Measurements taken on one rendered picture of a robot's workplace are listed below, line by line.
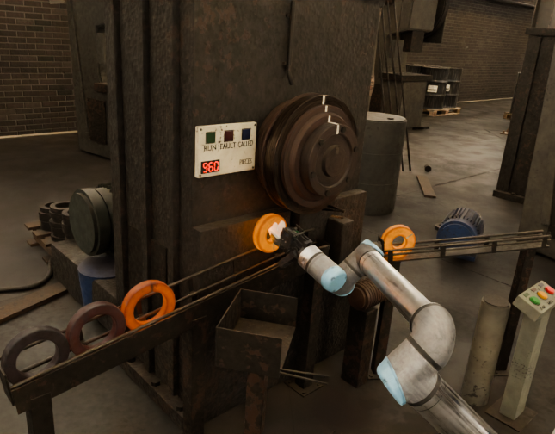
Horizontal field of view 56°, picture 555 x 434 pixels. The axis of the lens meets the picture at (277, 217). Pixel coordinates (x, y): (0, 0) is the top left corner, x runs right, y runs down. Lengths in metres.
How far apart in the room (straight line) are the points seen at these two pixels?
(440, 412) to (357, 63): 1.48
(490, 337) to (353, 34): 1.43
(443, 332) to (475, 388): 1.21
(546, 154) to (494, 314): 2.30
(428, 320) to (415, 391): 0.18
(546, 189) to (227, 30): 3.21
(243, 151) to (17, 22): 6.08
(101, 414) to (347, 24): 1.92
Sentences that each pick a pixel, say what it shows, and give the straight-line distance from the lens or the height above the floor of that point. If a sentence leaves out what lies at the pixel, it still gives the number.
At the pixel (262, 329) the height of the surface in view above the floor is 0.61.
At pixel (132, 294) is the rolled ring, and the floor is 0.75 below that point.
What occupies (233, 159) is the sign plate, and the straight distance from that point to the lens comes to 1.94.
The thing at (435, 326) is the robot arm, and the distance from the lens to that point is 1.46.
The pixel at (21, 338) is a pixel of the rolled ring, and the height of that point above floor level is 0.72.
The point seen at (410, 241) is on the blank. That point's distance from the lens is 2.43.
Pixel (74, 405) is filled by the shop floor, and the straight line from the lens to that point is 2.53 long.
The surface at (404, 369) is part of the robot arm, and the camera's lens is 1.44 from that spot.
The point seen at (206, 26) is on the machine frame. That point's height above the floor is 1.56.
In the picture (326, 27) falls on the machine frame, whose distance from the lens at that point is 2.21.
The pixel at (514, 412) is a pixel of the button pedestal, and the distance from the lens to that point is 2.67.
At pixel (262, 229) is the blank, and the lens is 1.97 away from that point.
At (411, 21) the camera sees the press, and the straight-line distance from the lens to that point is 9.83.
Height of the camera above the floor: 1.57
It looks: 20 degrees down
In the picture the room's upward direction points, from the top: 4 degrees clockwise
